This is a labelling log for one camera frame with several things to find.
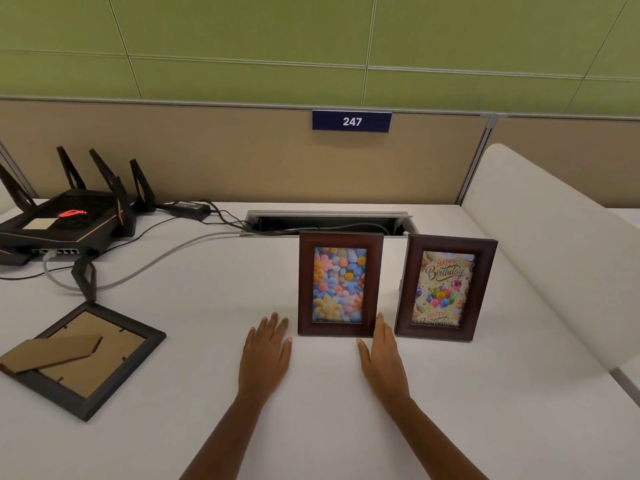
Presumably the person's left hand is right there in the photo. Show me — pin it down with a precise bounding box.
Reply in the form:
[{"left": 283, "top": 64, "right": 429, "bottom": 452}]
[{"left": 237, "top": 312, "right": 293, "bottom": 397}]

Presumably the person's right hand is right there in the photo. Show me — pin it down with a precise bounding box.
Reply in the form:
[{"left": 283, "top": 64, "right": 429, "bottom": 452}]
[{"left": 356, "top": 313, "right": 412, "bottom": 401}]

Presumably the person's right forearm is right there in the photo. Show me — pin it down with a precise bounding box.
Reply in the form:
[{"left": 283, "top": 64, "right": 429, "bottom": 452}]
[{"left": 372, "top": 394, "right": 488, "bottom": 480}]

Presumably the person's left forearm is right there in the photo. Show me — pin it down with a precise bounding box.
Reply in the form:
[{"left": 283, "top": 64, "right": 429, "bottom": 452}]
[{"left": 180, "top": 390, "right": 275, "bottom": 480}]

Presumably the black power adapter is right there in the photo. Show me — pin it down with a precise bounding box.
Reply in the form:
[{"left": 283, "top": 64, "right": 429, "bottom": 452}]
[{"left": 171, "top": 200, "right": 212, "bottom": 219}]

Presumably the beige partition panel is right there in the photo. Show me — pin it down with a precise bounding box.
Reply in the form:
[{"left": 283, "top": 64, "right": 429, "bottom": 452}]
[
  {"left": 487, "top": 115, "right": 640, "bottom": 210},
  {"left": 0, "top": 97, "right": 495, "bottom": 235}
]

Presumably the white curved desk divider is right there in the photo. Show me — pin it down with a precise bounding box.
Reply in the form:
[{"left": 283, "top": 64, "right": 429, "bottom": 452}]
[{"left": 459, "top": 143, "right": 640, "bottom": 398}]

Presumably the black router with antennas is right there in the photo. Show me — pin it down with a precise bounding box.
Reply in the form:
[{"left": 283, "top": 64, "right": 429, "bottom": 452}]
[{"left": 0, "top": 145, "right": 157, "bottom": 302}]

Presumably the blue number sign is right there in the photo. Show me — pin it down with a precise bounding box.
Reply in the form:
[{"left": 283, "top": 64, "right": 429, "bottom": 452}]
[{"left": 311, "top": 110, "right": 393, "bottom": 132}]

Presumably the brown frame with flower picture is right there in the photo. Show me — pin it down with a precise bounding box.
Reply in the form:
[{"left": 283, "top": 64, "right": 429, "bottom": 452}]
[{"left": 297, "top": 232, "right": 385, "bottom": 338}]

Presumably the brown frame with birthday card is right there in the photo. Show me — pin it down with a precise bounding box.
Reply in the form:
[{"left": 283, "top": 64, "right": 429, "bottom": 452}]
[{"left": 394, "top": 234, "right": 499, "bottom": 343}]

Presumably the desk cable tray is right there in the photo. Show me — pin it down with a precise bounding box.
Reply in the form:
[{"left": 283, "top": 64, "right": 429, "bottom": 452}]
[{"left": 239, "top": 210, "right": 415, "bottom": 239}]

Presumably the black power cable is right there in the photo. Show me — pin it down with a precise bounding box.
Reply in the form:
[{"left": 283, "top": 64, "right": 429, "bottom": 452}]
[{"left": 198, "top": 199, "right": 257, "bottom": 231}]

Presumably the grey network cable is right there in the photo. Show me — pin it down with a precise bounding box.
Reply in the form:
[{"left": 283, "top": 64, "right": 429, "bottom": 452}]
[{"left": 42, "top": 231, "right": 251, "bottom": 293}]

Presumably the black picture frame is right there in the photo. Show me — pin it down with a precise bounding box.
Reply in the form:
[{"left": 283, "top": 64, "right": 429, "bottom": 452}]
[{"left": 0, "top": 301, "right": 167, "bottom": 423}]

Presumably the cardboard frame stand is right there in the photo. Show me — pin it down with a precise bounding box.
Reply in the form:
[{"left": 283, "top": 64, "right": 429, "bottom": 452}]
[{"left": 0, "top": 335, "right": 104, "bottom": 374}]

